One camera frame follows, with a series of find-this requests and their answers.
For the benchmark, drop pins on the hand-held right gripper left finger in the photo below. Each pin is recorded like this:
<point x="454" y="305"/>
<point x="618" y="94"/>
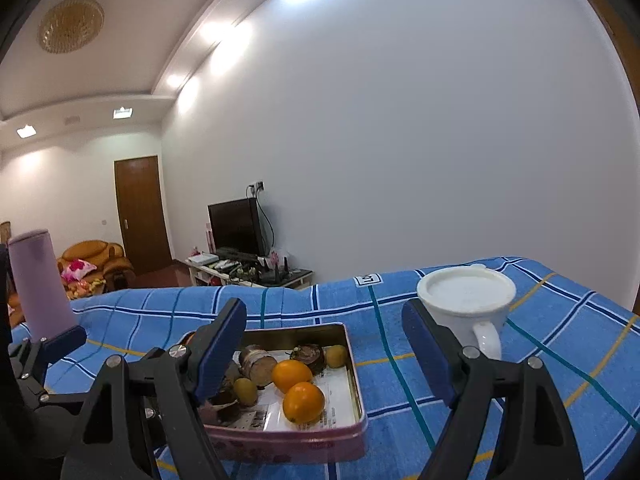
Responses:
<point x="220" y="355"/>

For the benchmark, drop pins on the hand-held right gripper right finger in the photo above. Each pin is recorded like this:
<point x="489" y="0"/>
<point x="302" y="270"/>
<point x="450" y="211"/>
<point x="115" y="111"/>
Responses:
<point x="430" y="360"/>

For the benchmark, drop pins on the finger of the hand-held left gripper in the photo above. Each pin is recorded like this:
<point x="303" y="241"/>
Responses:
<point x="65" y="344"/>
<point x="4" y="290"/>

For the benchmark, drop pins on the brown roll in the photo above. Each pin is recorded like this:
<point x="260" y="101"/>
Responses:
<point x="257" y="364"/>

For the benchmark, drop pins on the green kiwi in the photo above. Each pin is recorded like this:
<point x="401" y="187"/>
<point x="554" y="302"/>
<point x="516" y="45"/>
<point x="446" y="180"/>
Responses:
<point x="245" y="391"/>
<point x="336" y="355"/>

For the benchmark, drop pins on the purple sweet potato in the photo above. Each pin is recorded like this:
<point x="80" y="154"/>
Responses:
<point x="216" y="411"/>

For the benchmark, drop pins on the small orange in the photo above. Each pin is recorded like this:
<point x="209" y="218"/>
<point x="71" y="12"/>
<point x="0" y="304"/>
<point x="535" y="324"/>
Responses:
<point x="291" y="376"/>
<point x="303" y="402"/>

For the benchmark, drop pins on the pink tin box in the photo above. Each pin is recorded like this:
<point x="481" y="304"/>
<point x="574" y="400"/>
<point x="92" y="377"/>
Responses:
<point x="300" y="442"/>

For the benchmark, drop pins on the purple tumbler bottle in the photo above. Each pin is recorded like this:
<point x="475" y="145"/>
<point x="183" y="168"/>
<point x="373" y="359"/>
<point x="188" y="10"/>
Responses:
<point x="40" y="285"/>

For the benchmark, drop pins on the white flower print cup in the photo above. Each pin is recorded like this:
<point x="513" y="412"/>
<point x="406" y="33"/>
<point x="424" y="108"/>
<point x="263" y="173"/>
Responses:
<point x="450" y="319"/>

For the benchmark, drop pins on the cluttered coffee table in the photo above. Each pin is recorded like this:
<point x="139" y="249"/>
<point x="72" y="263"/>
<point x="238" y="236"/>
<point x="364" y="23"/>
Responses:
<point x="85" y="290"/>

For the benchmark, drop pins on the pink flower cushion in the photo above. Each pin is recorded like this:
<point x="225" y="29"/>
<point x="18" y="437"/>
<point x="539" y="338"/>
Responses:
<point x="77" y="270"/>

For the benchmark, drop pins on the orange leather armchair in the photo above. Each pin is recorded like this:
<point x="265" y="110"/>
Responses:
<point x="112" y="260"/>

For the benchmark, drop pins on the white set-top box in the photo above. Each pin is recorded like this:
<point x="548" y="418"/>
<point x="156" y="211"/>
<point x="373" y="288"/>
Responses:
<point x="204" y="259"/>

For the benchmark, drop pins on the black router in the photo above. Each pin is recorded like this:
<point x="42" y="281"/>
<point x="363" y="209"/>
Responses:
<point x="277" y="272"/>

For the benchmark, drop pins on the blue plaid cloth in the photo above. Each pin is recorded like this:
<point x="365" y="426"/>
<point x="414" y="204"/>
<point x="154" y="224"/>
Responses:
<point x="340" y="305"/>

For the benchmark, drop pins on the white television stand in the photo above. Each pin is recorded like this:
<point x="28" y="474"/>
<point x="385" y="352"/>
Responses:
<point x="295" y="279"/>

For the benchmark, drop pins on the pink flower ornament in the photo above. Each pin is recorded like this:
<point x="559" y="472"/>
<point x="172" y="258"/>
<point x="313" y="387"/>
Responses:
<point x="273" y="260"/>

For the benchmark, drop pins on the black television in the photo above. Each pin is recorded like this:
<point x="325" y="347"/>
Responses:
<point x="235" y="227"/>

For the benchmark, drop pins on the brown wooden door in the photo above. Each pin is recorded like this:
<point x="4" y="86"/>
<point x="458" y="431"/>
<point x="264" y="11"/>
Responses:
<point x="142" y="215"/>

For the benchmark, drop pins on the square recessed ceiling light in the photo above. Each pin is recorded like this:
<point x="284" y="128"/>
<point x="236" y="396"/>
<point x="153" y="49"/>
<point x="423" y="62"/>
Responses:
<point x="25" y="131"/>
<point x="122" y="111"/>

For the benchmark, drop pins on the golden round ceiling lamp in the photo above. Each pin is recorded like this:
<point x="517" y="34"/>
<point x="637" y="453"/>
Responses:
<point x="71" y="25"/>

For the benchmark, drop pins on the wall power socket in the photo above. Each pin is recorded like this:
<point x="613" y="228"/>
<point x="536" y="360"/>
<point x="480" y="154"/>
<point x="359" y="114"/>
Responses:
<point x="256" y="187"/>

